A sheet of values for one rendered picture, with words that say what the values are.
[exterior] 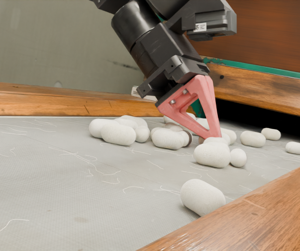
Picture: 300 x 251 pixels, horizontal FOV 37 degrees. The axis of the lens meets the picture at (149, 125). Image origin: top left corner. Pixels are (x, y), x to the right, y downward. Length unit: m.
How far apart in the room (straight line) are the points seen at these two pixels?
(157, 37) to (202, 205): 0.31
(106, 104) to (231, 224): 0.52
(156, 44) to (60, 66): 1.66
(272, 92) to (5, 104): 0.54
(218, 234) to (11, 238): 0.09
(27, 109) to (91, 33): 1.58
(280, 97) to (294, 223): 0.68
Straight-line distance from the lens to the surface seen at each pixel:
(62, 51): 2.19
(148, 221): 0.25
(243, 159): 0.47
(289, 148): 0.71
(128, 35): 0.58
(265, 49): 0.97
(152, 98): 0.86
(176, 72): 0.52
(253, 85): 0.91
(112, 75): 2.04
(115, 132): 0.46
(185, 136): 0.52
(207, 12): 0.55
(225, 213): 0.21
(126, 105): 0.74
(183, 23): 0.55
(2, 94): 0.54
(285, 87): 0.90
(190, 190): 0.28
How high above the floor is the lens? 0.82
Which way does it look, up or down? 7 degrees down
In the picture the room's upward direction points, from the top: 11 degrees clockwise
